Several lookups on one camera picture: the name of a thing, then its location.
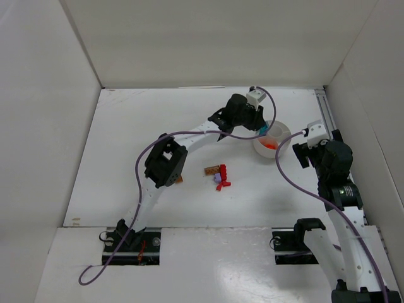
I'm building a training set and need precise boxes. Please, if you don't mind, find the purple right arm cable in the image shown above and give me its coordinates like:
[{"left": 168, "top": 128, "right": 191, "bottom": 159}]
[{"left": 275, "top": 131, "right": 389, "bottom": 303}]

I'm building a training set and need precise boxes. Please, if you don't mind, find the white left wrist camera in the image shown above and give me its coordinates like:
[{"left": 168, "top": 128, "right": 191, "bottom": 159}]
[{"left": 246, "top": 86, "right": 266, "bottom": 107}]

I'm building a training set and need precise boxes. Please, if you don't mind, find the large teal lego brick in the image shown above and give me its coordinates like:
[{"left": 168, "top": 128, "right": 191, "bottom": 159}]
[{"left": 258, "top": 125, "right": 269, "bottom": 135}]

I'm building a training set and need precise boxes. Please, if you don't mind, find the aluminium rail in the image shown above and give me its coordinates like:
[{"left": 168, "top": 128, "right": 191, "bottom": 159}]
[{"left": 314, "top": 88, "right": 351, "bottom": 158}]

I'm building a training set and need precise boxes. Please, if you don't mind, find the orange curved lego piece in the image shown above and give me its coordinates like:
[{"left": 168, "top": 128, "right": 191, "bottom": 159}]
[{"left": 263, "top": 142, "right": 278, "bottom": 150}]

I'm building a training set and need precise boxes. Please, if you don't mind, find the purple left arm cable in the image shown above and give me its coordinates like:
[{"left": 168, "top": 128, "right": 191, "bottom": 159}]
[{"left": 78, "top": 85, "right": 278, "bottom": 287}]

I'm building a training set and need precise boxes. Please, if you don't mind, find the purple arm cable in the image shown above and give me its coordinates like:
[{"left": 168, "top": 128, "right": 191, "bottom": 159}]
[
  {"left": 275, "top": 131, "right": 389, "bottom": 303},
  {"left": 78, "top": 85, "right": 278, "bottom": 287}
]

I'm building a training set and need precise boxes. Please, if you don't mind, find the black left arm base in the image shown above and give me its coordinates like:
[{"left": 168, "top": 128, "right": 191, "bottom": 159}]
[{"left": 98, "top": 220, "right": 162, "bottom": 266}]

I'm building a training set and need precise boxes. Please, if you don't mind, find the lavender lego brick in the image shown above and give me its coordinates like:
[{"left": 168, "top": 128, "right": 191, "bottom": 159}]
[{"left": 214, "top": 173, "right": 222, "bottom": 184}]

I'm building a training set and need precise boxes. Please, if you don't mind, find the tan lego plate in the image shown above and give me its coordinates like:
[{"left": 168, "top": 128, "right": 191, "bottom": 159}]
[{"left": 204, "top": 165, "right": 220, "bottom": 175}]

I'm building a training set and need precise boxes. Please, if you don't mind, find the small brown lego brick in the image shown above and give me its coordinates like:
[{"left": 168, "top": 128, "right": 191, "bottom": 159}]
[{"left": 175, "top": 175, "right": 183, "bottom": 184}]

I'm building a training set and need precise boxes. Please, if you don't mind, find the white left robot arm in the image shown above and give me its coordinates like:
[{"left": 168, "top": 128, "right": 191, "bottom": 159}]
[{"left": 116, "top": 86, "right": 276, "bottom": 246}]

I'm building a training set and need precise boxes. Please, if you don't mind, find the white round divided container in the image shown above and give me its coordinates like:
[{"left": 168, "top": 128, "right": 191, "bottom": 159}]
[{"left": 252, "top": 121, "right": 291, "bottom": 159}]

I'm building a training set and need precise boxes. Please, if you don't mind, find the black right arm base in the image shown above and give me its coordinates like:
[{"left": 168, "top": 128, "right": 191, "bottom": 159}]
[{"left": 270, "top": 218, "right": 326, "bottom": 265}]

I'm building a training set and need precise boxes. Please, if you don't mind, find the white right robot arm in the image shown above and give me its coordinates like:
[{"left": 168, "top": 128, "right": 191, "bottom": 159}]
[{"left": 293, "top": 122, "right": 401, "bottom": 302}]

